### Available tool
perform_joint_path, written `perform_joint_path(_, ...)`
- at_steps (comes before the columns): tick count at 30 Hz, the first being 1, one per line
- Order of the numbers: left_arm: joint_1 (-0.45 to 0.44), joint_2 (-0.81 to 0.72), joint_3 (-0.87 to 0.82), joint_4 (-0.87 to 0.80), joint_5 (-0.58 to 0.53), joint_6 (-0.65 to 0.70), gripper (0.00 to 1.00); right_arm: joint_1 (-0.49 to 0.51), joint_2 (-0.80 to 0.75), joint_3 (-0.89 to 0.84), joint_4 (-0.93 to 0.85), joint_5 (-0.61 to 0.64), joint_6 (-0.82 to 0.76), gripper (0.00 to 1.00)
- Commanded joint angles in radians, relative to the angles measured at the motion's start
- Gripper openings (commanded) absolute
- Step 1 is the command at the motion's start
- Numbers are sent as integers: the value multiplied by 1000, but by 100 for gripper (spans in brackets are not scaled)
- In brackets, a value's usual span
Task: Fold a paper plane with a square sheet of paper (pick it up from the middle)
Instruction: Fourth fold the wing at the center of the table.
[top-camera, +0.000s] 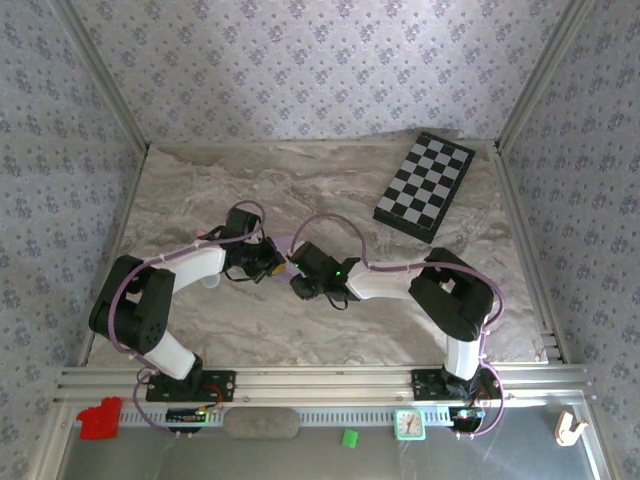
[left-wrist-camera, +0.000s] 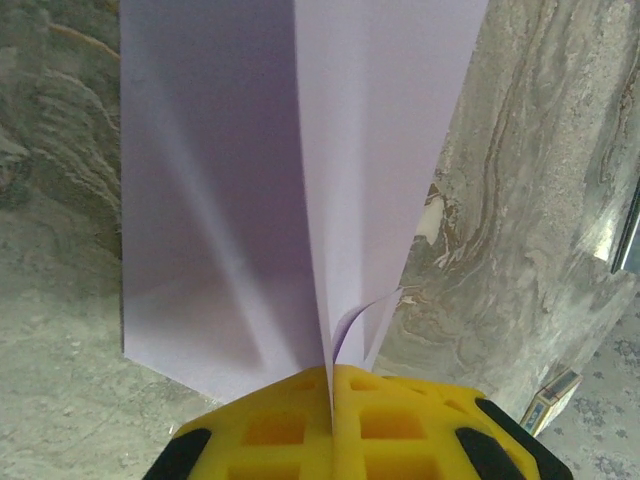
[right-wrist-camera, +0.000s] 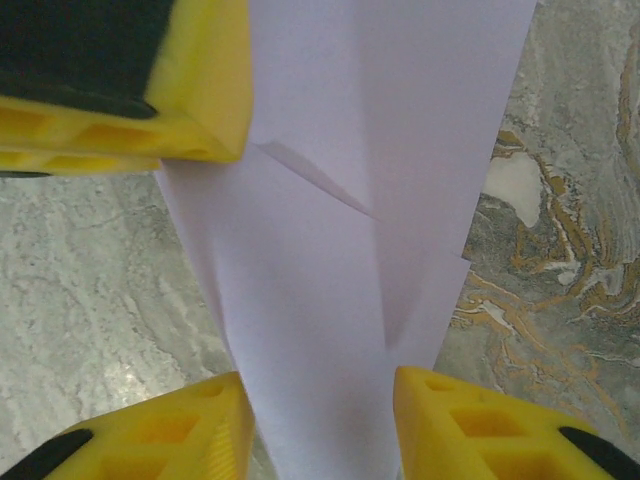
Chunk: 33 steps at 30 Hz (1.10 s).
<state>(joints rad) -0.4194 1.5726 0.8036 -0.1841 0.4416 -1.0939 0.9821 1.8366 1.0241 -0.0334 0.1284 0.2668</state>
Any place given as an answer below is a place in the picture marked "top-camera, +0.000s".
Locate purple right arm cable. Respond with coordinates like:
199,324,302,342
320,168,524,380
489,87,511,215
292,213,506,441

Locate lilac cloth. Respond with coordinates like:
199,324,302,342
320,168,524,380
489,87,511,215
272,233,307,287

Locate grey oval stone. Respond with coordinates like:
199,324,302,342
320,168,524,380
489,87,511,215
222,407,301,441

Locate brushed metal shelf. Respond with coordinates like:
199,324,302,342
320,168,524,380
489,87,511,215
59,394,601,480

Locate red toy block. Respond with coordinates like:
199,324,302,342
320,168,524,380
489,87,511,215
75,396,124,441

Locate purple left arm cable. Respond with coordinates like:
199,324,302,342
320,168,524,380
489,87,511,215
110,199,269,441

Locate teal square clock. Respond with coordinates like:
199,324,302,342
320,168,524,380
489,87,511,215
393,408,427,441

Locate wooden hook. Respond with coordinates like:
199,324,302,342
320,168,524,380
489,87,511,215
556,409,589,447

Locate black and grey chessboard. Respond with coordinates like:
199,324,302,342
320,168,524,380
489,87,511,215
372,130,476,245

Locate aluminium mounting rail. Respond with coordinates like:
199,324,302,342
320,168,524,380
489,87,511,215
53,364,599,404

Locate grey slotted cable duct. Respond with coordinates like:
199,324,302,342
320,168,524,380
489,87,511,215
119,407,451,426

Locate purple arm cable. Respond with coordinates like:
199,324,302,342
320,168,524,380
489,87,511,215
110,199,269,441
292,213,506,441

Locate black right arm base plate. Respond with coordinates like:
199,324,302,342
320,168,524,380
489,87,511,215
409,368,504,401

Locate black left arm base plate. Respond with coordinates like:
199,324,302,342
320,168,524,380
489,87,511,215
144,368,237,404

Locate aluminium side rail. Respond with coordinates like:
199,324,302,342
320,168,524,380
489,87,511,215
492,142,569,366
77,144,151,369

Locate aluminium corner post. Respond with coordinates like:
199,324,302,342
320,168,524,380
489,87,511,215
49,0,151,154
494,0,599,154

